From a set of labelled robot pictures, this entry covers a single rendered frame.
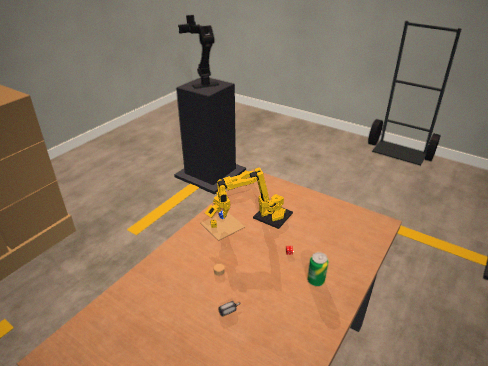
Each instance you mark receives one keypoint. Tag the green soda can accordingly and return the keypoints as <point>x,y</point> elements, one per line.
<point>317,269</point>

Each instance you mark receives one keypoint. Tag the tan flat mat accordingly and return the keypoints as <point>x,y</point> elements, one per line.
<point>225,227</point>

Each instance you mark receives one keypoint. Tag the tan short cylinder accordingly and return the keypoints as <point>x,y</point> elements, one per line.
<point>219,269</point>

